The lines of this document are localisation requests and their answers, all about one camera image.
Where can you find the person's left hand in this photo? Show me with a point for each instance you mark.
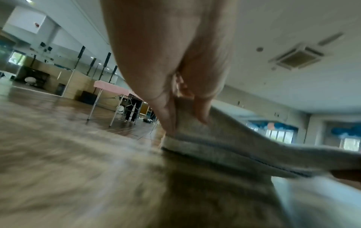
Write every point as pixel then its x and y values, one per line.
pixel 158 44

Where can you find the person's right hand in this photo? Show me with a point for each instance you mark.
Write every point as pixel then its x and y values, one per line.
pixel 349 176

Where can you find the light grey smooth towel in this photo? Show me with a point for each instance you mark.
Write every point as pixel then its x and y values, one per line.
pixel 239 144

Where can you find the pink cloth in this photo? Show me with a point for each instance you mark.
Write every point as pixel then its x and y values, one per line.
pixel 112 86

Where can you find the white floor fan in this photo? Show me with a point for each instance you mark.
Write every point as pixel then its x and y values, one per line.
pixel 120 109

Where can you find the black shoes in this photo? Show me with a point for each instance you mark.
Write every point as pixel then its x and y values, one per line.
pixel 147 120

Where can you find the row of windows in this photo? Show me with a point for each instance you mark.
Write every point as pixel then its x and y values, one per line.
pixel 279 135

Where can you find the grey folding table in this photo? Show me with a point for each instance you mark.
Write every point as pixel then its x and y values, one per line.
pixel 96 104

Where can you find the row of blue pink balloons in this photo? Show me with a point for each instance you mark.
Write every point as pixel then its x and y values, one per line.
pixel 279 125

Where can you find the black box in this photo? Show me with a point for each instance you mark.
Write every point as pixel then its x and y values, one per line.
pixel 88 97

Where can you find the ceiling air conditioner vent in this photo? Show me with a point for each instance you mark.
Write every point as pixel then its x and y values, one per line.
pixel 296 56

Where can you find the orange round wall alarm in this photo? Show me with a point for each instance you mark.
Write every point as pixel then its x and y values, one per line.
pixel 36 24

